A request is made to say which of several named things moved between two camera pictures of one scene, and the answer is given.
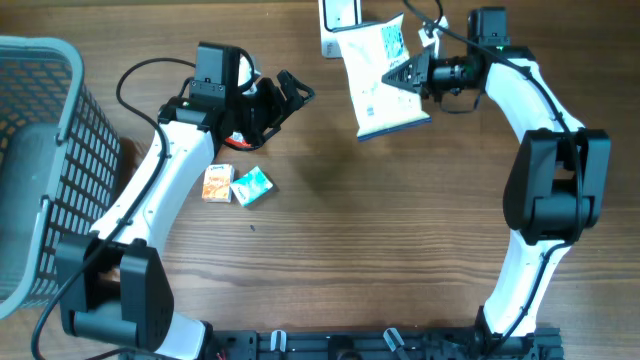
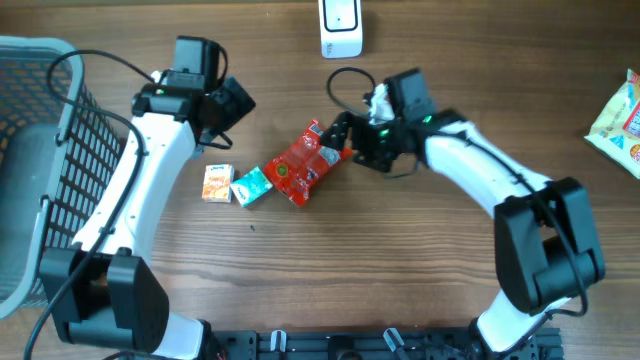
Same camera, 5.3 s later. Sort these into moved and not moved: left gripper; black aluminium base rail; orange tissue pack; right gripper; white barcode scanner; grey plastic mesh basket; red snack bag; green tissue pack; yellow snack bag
Moved: right gripper; yellow snack bag; left gripper; red snack bag
Not moved: black aluminium base rail; orange tissue pack; white barcode scanner; grey plastic mesh basket; green tissue pack
